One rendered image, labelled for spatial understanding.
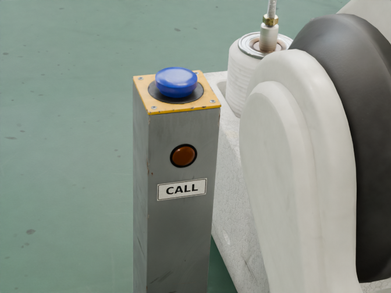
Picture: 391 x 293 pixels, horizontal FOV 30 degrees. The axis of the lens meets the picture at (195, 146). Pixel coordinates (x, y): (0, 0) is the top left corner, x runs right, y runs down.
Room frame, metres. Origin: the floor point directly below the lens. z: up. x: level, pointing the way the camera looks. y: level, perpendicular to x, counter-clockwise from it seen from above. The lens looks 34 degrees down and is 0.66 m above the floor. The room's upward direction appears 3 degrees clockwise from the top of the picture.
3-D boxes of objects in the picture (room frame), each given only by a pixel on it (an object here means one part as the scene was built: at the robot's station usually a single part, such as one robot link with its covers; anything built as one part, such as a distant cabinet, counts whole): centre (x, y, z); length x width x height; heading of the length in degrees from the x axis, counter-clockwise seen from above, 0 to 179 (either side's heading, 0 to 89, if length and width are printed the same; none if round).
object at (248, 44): (0.84, -0.08, 0.25); 0.08 x 0.08 x 0.01
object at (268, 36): (0.84, -0.08, 0.26); 0.02 x 0.02 x 0.03
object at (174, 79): (0.61, 0.02, 0.32); 0.04 x 0.04 x 0.02
